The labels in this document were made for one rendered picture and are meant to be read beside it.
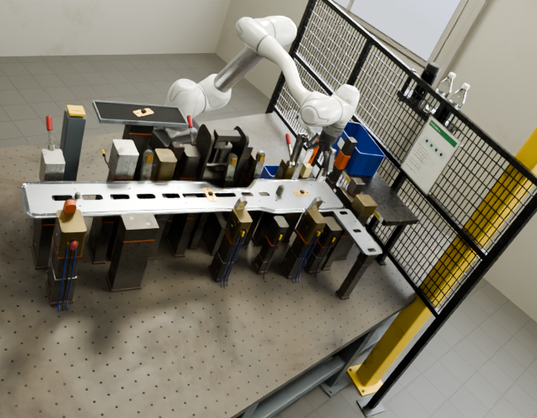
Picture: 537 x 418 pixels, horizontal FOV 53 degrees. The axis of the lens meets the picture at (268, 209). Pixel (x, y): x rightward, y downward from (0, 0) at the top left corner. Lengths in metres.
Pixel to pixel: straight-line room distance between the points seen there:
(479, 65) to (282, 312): 2.73
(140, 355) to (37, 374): 0.33
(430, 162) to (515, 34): 1.87
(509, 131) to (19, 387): 3.58
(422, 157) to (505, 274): 2.10
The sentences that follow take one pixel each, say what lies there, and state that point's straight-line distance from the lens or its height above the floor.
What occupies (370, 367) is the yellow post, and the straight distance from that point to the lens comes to 3.14.
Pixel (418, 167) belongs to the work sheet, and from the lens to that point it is 2.68.
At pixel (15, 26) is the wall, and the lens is 4.99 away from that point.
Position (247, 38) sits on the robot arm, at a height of 1.49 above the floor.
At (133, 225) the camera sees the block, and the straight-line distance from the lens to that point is 1.94.
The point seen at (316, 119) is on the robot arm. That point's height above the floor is 1.46.
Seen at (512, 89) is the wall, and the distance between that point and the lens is 4.31.
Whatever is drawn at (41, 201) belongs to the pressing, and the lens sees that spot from 2.01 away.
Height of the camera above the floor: 2.30
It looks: 35 degrees down
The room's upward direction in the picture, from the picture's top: 24 degrees clockwise
